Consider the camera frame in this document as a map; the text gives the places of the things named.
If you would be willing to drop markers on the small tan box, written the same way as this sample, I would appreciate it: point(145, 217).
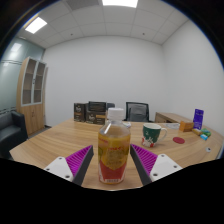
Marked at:
point(196, 131)

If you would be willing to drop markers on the small blue packet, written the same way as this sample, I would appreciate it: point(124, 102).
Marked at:
point(203, 137)

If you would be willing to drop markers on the purple pouch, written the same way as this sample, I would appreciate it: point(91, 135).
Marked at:
point(198, 118)

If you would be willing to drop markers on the white paper sheet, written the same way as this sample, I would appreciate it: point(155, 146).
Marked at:
point(171, 126)

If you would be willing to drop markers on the black sofa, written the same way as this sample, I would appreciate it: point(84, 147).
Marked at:
point(11, 133)

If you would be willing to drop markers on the black mesh office chair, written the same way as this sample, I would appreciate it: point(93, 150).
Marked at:
point(137, 112)

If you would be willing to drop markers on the ceiling air vent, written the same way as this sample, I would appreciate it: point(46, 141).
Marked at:
point(81, 3)

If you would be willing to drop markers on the orange box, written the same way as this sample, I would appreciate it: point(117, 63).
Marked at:
point(186, 126)

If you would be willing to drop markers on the wooden side desk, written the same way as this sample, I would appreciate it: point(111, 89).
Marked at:
point(168, 117)

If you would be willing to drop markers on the flat round red coaster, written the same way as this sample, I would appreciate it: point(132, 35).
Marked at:
point(178, 140)

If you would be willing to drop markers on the green mug white inside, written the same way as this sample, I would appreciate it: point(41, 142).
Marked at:
point(150, 135)

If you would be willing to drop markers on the brown cardboard box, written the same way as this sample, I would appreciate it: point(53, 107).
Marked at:
point(96, 118)

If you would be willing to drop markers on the large square ceiling light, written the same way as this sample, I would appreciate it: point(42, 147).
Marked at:
point(120, 3)

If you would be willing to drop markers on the black box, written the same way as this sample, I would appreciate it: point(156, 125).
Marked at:
point(97, 106)

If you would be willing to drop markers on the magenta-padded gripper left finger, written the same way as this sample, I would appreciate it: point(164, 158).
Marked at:
point(58, 166)

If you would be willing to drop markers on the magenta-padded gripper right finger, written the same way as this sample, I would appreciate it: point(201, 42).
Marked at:
point(165, 165)

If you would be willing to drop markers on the dark brown printed box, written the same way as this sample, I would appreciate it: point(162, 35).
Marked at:
point(79, 112)

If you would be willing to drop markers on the small white round item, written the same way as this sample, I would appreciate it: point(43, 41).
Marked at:
point(208, 149)

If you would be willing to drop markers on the orange drink bottle white cap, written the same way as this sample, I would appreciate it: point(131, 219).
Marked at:
point(114, 153)

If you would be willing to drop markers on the green packet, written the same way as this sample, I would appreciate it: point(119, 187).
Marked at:
point(206, 132)

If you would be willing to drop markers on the wooden shelf unit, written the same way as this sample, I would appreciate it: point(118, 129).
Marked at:
point(31, 116)

